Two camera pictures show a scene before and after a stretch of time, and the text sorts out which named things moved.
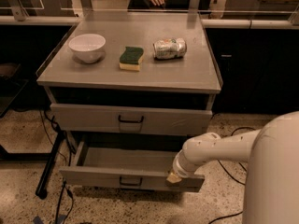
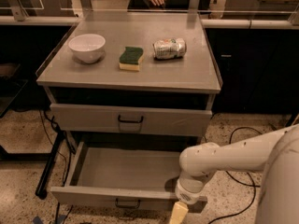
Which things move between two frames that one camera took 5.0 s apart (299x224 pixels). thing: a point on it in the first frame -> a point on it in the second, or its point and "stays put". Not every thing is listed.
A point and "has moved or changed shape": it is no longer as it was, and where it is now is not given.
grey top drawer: [130, 119] stays put
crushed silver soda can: [169, 49] stays put
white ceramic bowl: [88, 47] stays put
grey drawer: [135, 166] has moved or changed shape
